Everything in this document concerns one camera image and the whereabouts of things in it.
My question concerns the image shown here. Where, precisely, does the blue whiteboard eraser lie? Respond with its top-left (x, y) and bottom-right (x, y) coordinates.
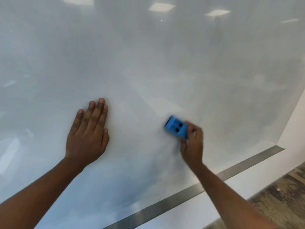
top-left (164, 115), bottom-right (189, 139)

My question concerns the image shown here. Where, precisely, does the person's right forearm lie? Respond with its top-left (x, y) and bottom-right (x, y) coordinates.
top-left (189, 162), bottom-right (281, 229)

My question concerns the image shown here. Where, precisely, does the white glass whiteboard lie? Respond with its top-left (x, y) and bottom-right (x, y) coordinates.
top-left (0, 0), bottom-right (305, 229)

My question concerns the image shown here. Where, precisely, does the metal whiteboard tray rail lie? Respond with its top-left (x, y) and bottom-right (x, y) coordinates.
top-left (103, 145), bottom-right (285, 229)

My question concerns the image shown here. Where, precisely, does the person's right hand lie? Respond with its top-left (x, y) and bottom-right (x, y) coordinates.
top-left (180, 120), bottom-right (204, 168)

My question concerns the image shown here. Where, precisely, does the person's left forearm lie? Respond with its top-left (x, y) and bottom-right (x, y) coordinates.
top-left (0, 156), bottom-right (88, 229)

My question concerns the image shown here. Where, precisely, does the person's left hand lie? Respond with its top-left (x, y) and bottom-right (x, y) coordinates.
top-left (65, 98), bottom-right (110, 166)

